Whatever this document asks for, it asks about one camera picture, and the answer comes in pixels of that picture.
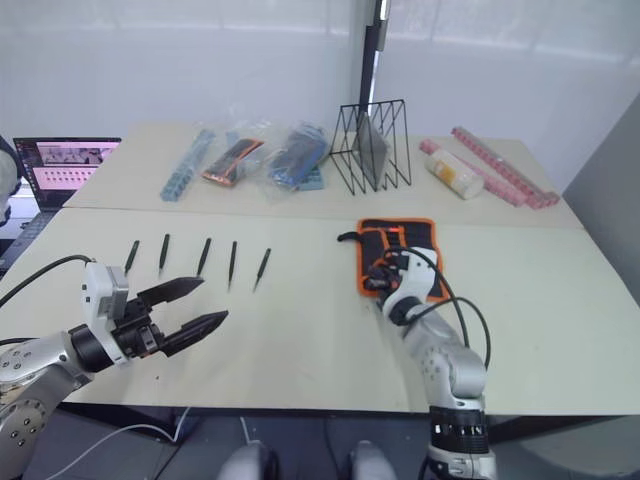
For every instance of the white yellow cylindrical bottle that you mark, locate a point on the white yellow cylindrical bottle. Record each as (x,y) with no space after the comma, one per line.
(452,172)

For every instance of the bagged blue tool pouch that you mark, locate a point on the bagged blue tool pouch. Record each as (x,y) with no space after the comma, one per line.
(295,157)

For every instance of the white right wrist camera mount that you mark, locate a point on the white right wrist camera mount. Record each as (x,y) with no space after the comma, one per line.
(417,280)

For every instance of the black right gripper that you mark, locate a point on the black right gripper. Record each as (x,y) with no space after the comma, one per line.
(384,277)

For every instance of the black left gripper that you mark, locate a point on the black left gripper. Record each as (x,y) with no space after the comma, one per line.
(135,332)

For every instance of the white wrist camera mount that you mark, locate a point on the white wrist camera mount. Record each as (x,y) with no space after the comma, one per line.
(97,290)
(417,280)

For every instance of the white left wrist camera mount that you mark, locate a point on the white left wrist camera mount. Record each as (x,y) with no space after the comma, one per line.
(97,290)

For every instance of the black orange-trimmed tool roll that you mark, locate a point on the black orange-trimmed tool roll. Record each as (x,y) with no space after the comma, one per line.
(400,232)

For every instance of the light blue plastic block strip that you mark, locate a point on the light blue plastic block strip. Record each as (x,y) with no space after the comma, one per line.
(187,165)

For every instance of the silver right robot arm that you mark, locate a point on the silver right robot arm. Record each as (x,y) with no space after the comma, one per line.
(445,350)

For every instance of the open laptop with pink screen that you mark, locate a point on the open laptop with pink screen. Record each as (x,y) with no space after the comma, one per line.
(65,165)

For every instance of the white rounded device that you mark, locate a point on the white rounded device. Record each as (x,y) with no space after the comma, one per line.
(7,175)

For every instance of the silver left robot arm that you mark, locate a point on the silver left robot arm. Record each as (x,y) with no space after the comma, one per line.
(40,367)

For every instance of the grey square plate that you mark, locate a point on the grey square plate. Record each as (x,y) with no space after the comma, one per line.
(371,147)

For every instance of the long pink plastic block strip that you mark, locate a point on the long pink plastic block strip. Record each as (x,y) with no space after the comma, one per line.
(505,162)

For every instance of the grey rounded shape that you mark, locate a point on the grey rounded shape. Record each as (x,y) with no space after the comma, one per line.
(247,462)
(372,462)

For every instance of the black upright pole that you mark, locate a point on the black upright pole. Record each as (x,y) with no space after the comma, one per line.
(370,65)

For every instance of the bagged orange black tool roll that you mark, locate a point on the bagged orange black tool roll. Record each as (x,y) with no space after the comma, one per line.
(231,161)

